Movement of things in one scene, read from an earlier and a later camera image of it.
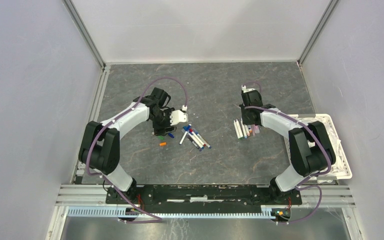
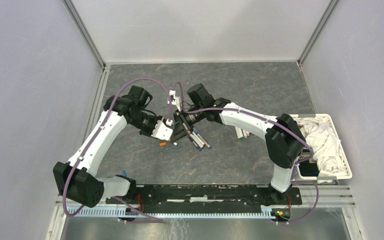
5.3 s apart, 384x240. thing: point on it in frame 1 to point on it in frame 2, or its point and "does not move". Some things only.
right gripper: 245,121 to 181,128
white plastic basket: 341,169 does not move
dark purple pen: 200,149 does not move
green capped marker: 238,129 does not move
